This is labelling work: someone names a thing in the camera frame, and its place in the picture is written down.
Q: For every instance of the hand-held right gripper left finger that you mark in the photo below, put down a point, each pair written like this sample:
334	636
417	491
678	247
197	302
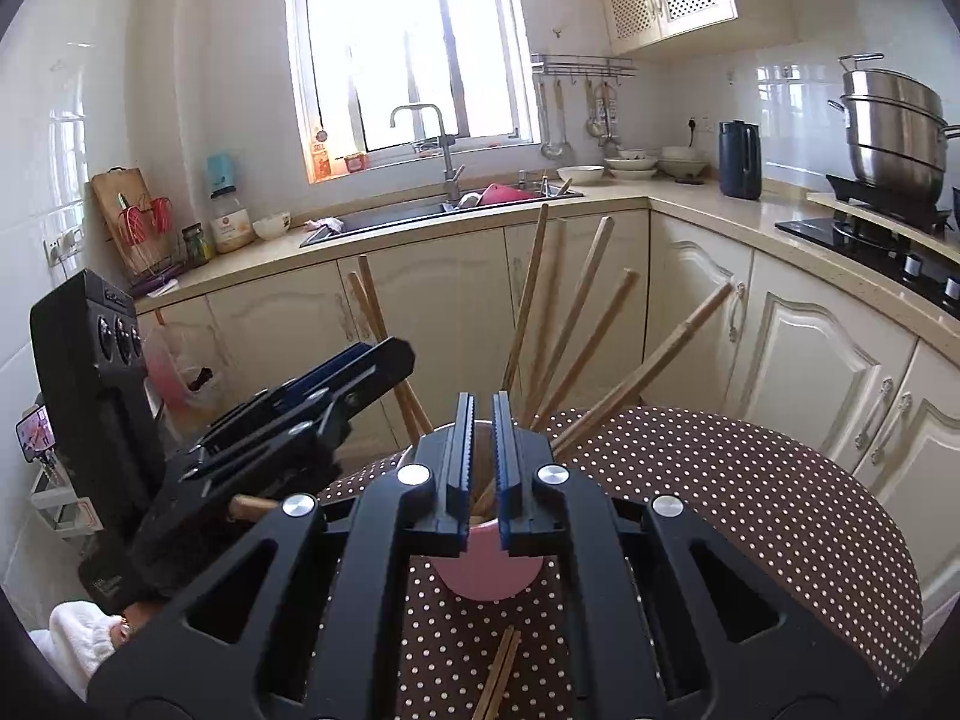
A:
461	465

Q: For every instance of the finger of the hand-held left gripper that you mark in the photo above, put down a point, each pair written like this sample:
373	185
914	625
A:
379	371
315	381

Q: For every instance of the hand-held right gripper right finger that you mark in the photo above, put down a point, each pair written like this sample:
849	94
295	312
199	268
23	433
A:
504	465

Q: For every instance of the pink cup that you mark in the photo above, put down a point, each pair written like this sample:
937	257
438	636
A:
480	574

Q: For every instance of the bunch of wooden chopsticks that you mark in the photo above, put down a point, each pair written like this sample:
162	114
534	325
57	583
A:
525	300

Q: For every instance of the bundle of wooden sticks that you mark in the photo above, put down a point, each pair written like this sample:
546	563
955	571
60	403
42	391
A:
493	675

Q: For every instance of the person's left forearm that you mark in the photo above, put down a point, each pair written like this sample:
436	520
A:
79	637

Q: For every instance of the person's left hand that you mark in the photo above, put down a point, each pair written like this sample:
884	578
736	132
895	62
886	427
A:
144	610

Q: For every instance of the phone on white holder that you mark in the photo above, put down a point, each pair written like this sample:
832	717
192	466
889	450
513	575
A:
36	435

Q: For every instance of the pink plastic trash bag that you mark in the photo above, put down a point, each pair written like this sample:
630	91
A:
176	371

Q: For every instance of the cream kitchen cabinets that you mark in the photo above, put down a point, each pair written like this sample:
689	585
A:
450	292

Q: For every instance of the crumpled dish rag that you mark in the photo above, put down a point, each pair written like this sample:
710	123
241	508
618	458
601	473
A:
322	224

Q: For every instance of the steel kitchen sink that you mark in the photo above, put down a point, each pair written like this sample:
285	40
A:
390	214

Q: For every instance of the small white bowl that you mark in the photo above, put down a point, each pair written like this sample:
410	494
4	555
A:
271	226

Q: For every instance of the small dark jar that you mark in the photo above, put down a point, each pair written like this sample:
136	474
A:
195	247

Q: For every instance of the blue-lid glass jar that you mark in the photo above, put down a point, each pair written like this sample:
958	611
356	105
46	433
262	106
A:
229	221

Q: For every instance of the red utensil rack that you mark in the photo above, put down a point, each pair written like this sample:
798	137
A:
146	221

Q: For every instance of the wooden cutting board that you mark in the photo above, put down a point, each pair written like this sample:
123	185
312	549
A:
112	202

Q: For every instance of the small red packet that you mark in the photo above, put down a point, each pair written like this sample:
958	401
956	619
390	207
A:
354	162

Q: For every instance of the brown polka-dot tablecloth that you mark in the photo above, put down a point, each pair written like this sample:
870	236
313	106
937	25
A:
712	502

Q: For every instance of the pink bowl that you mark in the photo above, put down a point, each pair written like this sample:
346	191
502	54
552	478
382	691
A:
504	195

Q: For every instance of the orange bottle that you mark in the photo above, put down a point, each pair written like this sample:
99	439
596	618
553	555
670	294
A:
321	157

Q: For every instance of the metal sink faucet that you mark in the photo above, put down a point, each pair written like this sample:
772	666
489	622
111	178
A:
450	157

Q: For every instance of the white shallow bowl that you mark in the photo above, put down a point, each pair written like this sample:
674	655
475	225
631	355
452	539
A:
580	175

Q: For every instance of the hanging metal ladle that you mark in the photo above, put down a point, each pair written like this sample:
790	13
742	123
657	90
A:
553	146

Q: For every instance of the beige kitchen countertop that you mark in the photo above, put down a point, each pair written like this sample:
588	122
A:
712	214

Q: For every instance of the kitchen window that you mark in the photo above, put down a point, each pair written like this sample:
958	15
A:
412	45

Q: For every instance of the hanging spatulas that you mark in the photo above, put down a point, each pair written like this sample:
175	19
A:
604	116

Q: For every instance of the dark blue kettle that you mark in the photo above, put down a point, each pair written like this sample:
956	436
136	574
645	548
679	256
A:
740	161

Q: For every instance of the black gas stove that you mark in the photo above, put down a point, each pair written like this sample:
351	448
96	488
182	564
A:
862	236

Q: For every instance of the stacked steel pots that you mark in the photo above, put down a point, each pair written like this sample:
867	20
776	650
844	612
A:
892	127

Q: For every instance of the white wall outlet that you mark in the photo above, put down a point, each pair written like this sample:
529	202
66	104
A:
64	247
700	124

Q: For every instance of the metal utensil rail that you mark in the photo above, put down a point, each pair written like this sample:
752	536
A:
581	64

